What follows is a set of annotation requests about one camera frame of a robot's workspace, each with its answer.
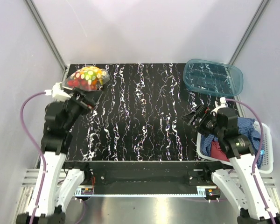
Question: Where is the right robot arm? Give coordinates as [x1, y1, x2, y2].
[182, 105, 280, 224]

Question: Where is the blue checkered cloth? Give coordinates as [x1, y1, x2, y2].
[201, 117, 261, 166]

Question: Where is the purple cable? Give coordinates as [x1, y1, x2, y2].
[20, 91, 49, 224]
[225, 98, 275, 219]

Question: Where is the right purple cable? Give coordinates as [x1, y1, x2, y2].
[225, 98, 275, 219]

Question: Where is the teal plastic container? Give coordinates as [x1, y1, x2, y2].
[182, 59, 244, 98]

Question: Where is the white laundry basket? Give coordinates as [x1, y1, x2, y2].
[196, 123, 274, 174]

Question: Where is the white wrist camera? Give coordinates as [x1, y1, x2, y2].
[210, 97, 228, 116]
[44, 82, 71, 102]

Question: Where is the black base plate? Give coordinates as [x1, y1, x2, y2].
[64, 161, 218, 197]

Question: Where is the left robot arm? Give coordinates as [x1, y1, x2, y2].
[16, 83, 103, 224]

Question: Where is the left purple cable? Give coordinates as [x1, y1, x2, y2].
[20, 91, 49, 224]

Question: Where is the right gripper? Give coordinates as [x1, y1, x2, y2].
[180, 103, 224, 138]

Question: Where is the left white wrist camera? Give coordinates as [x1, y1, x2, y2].
[44, 82, 71, 102]

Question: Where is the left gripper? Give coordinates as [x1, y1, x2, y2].
[63, 86, 104, 129]

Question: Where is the clear polka dot zip bag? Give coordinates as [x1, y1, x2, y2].
[62, 66, 111, 91]

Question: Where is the red cloth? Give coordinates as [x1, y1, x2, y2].
[210, 141, 229, 162]

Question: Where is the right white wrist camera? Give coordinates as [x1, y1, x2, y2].
[210, 97, 228, 116]

